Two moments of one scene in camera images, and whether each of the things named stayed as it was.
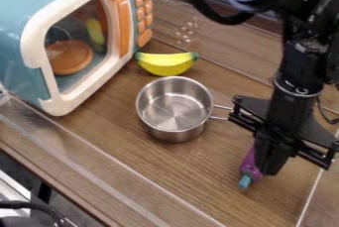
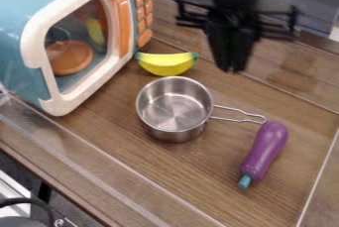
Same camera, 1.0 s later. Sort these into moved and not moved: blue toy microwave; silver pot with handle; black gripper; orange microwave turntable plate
Moved: black gripper
Not moved: silver pot with handle; blue toy microwave; orange microwave turntable plate
